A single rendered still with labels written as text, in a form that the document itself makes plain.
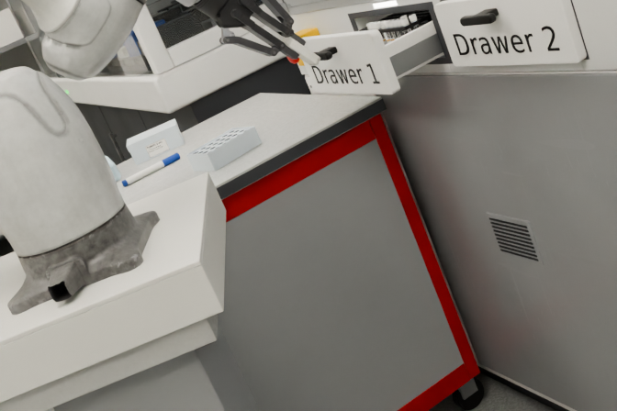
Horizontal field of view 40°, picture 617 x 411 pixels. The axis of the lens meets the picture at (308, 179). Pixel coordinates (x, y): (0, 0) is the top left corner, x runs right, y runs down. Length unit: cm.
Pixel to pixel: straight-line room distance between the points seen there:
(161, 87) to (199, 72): 11
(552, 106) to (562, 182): 14
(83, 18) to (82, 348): 52
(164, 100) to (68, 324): 127
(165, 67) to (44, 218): 121
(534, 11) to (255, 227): 67
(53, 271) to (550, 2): 74
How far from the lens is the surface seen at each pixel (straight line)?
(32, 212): 108
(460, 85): 149
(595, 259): 145
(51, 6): 133
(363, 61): 144
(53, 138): 107
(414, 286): 179
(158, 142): 201
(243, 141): 168
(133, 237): 112
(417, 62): 145
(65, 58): 135
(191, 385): 113
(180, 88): 224
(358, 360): 176
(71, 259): 108
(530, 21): 126
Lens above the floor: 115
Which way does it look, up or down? 17 degrees down
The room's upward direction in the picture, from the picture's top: 23 degrees counter-clockwise
